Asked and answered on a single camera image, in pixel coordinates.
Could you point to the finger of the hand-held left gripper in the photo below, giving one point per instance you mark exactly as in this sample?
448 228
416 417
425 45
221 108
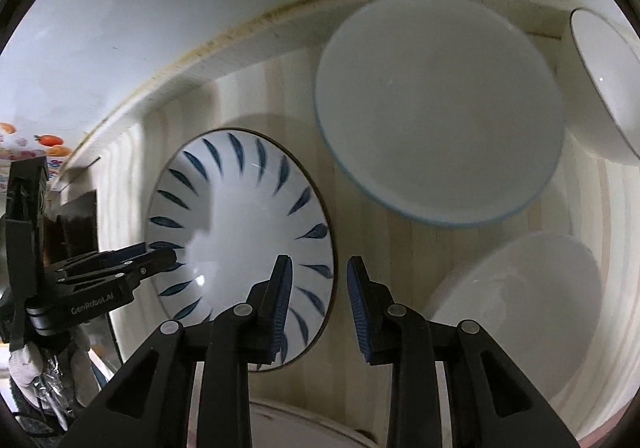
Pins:
155 260
125 250

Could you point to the colourful fruit wall sticker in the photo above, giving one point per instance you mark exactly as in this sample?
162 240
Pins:
50 141

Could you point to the white plate with blue rim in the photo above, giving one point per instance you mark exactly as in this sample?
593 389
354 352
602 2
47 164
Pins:
440 103

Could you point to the striped cat print mat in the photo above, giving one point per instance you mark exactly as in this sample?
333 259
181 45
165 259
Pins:
380 248

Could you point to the plain white bowl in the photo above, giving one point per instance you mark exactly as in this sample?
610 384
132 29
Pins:
520 288

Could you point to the blue leaf pattern plate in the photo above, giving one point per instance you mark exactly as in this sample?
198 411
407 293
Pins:
240 228

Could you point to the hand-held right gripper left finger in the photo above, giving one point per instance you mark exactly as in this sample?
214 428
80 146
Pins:
282 298

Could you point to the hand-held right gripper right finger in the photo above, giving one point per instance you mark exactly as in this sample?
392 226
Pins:
357 308

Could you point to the white bowl with dark rim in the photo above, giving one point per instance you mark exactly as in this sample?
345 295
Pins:
605 73

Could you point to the person's left hand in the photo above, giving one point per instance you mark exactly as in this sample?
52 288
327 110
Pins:
22 365

